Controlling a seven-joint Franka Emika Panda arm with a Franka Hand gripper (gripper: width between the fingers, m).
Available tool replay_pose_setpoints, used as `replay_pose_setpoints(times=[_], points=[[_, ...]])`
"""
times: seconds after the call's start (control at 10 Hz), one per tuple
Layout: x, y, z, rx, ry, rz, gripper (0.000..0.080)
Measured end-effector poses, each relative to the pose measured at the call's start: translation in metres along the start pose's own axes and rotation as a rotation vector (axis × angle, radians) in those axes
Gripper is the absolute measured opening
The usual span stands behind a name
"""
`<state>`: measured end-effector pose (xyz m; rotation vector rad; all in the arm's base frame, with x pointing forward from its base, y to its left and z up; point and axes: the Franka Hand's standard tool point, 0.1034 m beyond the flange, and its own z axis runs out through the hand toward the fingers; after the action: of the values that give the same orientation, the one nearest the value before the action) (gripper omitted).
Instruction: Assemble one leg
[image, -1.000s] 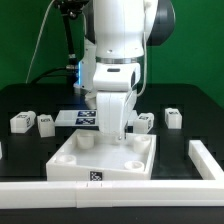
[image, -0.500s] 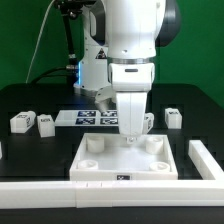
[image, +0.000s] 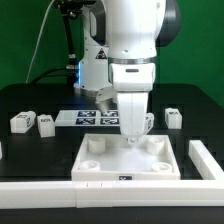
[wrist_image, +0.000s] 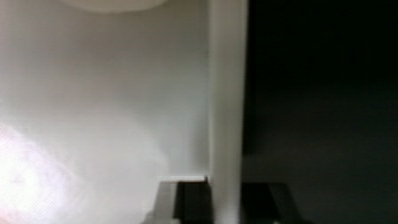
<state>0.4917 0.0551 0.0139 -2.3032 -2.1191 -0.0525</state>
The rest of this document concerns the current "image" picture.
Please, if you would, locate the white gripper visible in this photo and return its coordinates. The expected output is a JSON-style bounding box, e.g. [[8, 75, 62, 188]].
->
[[109, 63, 156, 144]]

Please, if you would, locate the white square tabletop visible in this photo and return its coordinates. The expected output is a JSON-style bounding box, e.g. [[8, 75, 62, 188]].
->
[[71, 134, 181, 181]]

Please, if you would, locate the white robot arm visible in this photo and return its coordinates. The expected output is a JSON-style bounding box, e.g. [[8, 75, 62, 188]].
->
[[74, 0, 181, 143]]

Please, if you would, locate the white L-shaped obstacle fence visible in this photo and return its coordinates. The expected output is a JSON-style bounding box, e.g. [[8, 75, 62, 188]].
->
[[0, 140, 224, 209]]

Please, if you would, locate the white part at left edge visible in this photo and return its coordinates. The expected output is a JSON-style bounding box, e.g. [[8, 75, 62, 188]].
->
[[0, 141, 3, 160]]

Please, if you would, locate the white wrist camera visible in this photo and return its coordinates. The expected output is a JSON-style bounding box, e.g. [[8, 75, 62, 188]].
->
[[95, 86, 116, 113]]

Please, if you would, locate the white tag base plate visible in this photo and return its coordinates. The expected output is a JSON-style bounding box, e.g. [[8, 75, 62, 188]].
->
[[55, 110, 119, 127]]

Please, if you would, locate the black cable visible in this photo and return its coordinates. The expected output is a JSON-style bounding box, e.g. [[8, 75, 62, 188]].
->
[[29, 67, 78, 84]]

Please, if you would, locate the white cable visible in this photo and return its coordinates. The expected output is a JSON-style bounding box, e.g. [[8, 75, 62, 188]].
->
[[25, 0, 56, 84]]

